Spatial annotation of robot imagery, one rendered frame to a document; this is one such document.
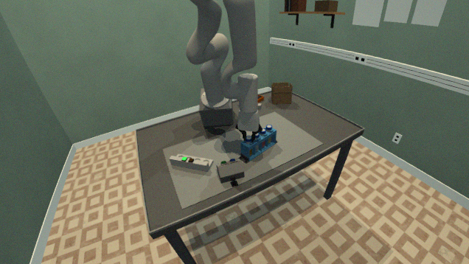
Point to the small brown cardboard box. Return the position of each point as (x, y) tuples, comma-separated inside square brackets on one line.
[(281, 93)]

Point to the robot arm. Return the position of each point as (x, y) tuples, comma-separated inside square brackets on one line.
[(206, 45)]

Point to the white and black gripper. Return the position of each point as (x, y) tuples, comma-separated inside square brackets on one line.
[(248, 122)]

